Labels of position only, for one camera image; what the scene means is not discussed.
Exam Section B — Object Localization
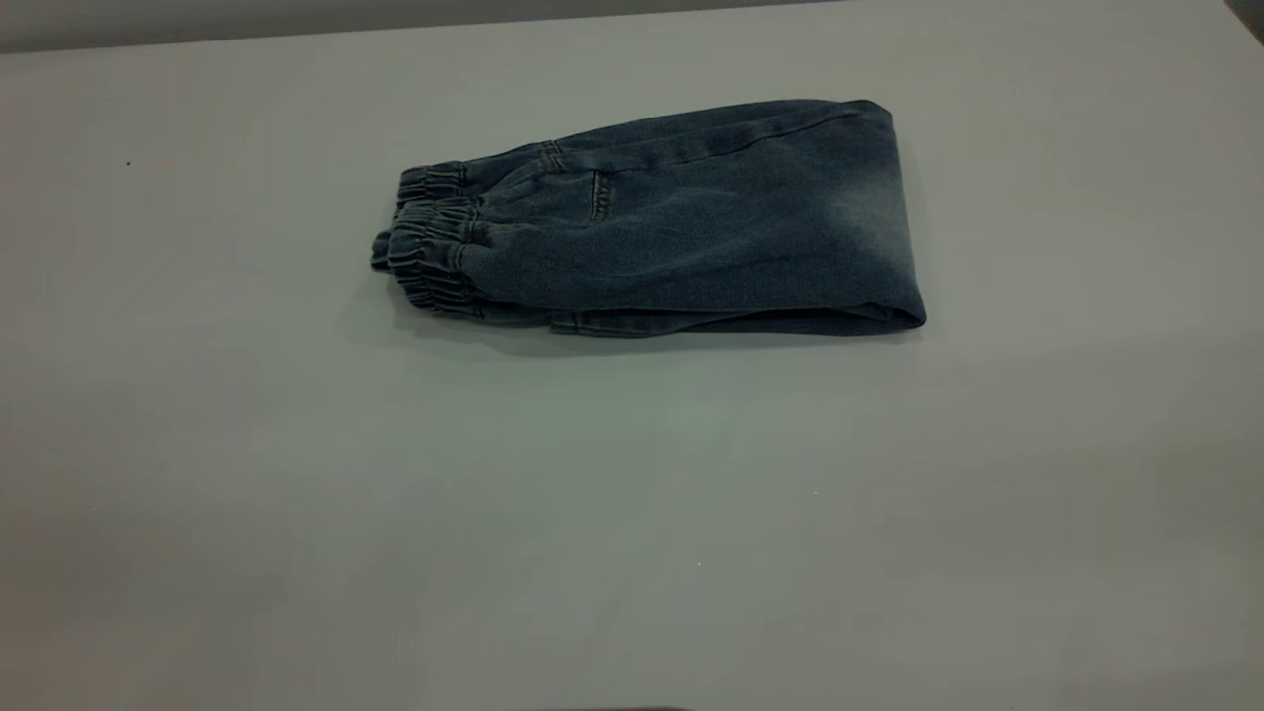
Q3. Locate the blue denim shorts basketball print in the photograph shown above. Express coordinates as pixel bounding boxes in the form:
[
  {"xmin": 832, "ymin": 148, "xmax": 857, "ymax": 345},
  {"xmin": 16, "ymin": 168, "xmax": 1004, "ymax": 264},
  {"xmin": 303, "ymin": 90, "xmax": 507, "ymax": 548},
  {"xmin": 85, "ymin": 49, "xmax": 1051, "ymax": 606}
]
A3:
[{"xmin": 370, "ymin": 99, "xmax": 927, "ymax": 339}]

